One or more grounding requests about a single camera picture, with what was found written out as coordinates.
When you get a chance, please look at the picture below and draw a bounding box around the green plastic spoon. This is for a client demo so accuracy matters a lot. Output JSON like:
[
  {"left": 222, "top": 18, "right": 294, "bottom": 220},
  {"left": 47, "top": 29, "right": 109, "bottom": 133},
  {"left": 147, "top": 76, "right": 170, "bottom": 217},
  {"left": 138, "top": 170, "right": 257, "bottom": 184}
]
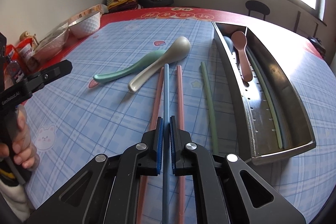
[{"left": 93, "top": 50, "right": 166, "bottom": 84}]

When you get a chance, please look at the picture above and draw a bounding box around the pile of yellow clothes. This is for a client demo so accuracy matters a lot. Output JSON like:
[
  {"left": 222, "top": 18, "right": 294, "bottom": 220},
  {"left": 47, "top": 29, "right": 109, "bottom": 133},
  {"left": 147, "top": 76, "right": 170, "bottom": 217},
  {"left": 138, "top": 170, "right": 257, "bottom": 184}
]
[{"left": 106, "top": 0, "right": 138, "bottom": 13}]

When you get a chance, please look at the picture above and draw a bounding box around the blue plaid placemat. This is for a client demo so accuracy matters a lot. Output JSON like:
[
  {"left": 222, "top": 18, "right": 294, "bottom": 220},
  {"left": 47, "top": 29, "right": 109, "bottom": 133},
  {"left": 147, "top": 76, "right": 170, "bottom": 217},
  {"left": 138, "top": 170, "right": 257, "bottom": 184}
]
[{"left": 23, "top": 19, "right": 336, "bottom": 224}]

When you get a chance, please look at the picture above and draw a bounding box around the white textured bowl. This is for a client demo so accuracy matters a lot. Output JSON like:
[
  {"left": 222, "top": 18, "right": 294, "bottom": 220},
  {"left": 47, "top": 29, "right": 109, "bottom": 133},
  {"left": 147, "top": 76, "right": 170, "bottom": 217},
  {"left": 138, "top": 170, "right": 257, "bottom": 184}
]
[{"left": 68, "top": 11, "right": 101, "bottom": 39}]

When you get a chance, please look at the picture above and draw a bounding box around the beige plastic spoon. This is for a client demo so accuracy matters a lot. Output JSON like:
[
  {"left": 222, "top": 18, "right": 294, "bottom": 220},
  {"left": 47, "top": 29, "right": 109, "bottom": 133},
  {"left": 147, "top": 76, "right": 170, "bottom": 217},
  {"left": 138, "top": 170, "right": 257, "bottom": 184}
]
[{"left": 127, "top": 36, "right": 191, "bottom": 93}]

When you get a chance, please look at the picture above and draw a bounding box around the stainless steel utensil tray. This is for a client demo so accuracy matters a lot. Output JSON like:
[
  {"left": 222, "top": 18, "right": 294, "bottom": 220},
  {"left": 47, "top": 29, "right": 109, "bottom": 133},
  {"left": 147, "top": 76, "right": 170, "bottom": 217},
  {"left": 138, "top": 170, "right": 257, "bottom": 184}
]
[{"left": 213, "top": 23, "right": 316, "bottom": 165}]

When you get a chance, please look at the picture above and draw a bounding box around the plastic-wrapped pink bowl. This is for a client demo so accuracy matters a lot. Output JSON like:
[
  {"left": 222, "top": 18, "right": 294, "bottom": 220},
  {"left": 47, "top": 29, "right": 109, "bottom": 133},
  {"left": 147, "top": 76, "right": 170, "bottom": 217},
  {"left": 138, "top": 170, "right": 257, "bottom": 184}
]
[{"left": 33, "top": 28, "right": 69, "bottom": 64}]

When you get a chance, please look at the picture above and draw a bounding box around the green chopstick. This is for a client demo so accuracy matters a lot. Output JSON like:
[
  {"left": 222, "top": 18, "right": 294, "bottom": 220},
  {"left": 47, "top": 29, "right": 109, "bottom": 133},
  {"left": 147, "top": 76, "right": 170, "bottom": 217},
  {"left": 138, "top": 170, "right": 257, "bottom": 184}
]
[
  {"left": 201, "top": 61, "right": 219, "bottom": 155},
  {"left": 247, "top": 48, "right": 283, "bottom": 149}
]

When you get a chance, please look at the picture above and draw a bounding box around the black chair with clothes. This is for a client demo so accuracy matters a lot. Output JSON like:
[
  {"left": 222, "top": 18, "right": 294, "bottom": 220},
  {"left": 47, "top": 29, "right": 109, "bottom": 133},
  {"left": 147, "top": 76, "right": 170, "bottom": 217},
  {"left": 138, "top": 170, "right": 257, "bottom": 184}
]
[{"left": 138, "top": 0, "right": 174, "bottom": 8}]

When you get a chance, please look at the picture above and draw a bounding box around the snack jar red label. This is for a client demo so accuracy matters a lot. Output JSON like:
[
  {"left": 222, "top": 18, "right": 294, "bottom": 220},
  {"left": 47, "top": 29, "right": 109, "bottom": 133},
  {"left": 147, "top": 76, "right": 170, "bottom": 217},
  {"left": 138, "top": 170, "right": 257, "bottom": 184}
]
[{"left": 5, "top": 31, "right": 38, "bottom": 84}]

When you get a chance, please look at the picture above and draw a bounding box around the pink plastic spoon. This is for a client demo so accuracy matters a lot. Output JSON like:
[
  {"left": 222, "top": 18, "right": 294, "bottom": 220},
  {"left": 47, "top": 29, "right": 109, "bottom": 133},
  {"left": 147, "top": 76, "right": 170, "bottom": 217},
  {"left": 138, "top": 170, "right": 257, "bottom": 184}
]
[{"left": 231, "top": 31, "right": 253, "bottom": 82}]

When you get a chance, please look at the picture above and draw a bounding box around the dark folding stand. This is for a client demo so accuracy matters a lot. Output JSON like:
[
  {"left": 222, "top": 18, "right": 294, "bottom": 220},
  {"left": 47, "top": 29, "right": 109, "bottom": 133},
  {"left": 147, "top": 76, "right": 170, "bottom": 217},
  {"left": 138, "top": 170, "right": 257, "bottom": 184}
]
[{"left": 293, "top": 11, "right": 319, "bottom": 38}]

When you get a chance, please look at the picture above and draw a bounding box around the black round stool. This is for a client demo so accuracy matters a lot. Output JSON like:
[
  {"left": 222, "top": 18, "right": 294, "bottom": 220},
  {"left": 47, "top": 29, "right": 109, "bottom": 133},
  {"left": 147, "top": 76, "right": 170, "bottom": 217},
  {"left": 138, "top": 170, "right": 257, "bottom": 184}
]
[{"left": 245, "top": 0, "right": 270, "bottom": 20}]

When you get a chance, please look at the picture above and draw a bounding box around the blue chopstick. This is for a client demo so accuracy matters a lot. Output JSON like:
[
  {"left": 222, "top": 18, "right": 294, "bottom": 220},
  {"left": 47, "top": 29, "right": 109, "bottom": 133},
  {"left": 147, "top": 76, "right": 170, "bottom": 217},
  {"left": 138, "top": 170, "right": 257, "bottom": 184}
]
[{"left": 162, "top": 64, "right": 170, "bottom": 224}]

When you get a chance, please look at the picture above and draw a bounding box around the blue plastic spoon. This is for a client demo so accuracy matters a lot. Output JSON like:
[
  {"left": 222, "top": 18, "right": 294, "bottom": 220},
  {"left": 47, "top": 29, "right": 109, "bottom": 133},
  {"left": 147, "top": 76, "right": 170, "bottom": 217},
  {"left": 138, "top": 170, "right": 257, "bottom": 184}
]
[{"left": 224, "top": 36, "right": 234, "bottom": 53}]

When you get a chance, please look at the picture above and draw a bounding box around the red printed tablecloth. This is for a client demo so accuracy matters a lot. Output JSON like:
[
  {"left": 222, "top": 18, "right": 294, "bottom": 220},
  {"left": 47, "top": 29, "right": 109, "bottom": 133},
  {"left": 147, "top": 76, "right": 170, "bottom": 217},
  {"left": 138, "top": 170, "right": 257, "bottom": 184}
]
[{"left": 42, "top": 7, "right": 333, "bottom": 81}]

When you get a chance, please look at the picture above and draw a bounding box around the pink chopstick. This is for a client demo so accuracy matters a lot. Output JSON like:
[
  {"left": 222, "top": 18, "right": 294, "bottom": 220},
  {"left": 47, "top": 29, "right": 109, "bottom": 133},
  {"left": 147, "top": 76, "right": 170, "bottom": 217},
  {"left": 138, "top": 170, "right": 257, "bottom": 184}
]
[
  {"left": 136, "top": 68, "right": 164, "bottom": 224},
  {"left": 177, "top": 65, "right": 185, "bottom": 224}
]

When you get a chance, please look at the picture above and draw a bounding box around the left hand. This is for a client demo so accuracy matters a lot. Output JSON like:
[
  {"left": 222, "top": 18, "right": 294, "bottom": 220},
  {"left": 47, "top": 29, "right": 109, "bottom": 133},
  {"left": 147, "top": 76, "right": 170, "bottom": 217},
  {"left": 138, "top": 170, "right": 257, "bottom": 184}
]
[{"left": 1, "top": 105, "right": 40, "bottom": 171}]

